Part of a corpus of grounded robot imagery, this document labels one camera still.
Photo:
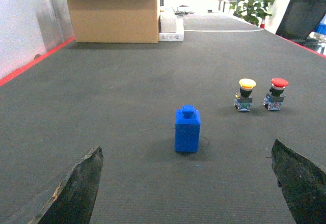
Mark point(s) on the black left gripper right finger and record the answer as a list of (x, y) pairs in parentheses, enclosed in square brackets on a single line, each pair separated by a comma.
[(302, 183)]

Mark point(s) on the black office chair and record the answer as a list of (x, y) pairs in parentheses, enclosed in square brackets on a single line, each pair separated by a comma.
[(300, 20)]

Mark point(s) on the white flat box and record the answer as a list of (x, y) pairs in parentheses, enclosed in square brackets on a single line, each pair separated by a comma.
[(171, 28)]

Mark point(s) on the green potted plant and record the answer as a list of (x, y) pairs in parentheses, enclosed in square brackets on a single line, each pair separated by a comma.
[(252, 11)]

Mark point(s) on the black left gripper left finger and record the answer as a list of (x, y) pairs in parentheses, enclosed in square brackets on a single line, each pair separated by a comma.
[(74, 199)]

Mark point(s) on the blue block part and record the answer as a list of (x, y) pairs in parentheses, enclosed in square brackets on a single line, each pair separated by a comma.
[(187, 129)]

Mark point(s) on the yellow push button switch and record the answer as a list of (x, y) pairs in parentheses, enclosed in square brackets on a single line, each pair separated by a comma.
[(243, 100)]

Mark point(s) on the large open cardboard box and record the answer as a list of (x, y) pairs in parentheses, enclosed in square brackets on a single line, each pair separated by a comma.
[(115, 21)]

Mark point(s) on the red push button switch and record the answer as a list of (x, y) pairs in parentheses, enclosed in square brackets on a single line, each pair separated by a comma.
[(274, 100)]

